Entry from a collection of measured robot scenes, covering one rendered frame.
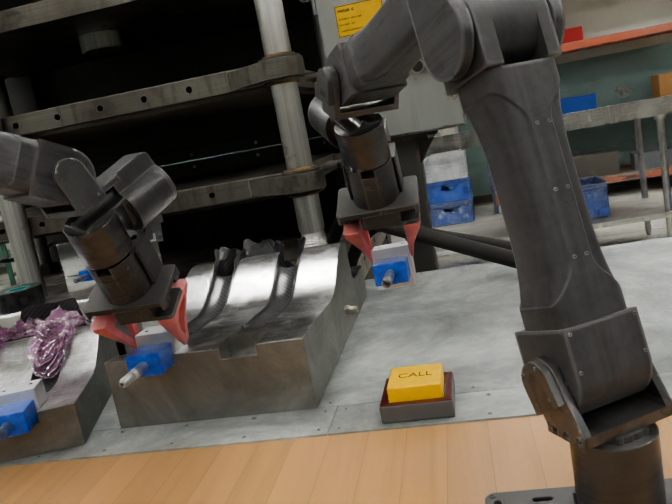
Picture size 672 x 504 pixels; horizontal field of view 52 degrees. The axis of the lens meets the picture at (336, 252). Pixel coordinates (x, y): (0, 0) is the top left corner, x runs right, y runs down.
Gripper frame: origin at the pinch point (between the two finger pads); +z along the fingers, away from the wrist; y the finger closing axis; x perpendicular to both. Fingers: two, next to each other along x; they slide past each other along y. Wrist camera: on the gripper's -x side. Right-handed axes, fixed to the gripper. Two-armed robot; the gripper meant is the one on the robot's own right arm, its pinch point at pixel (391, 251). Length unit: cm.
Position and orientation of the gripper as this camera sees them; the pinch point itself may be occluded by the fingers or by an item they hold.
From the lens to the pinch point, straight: 90.8
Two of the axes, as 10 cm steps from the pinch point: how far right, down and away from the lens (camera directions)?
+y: -9.7, 1.6, 2.0
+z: 2.5, 7.6, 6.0
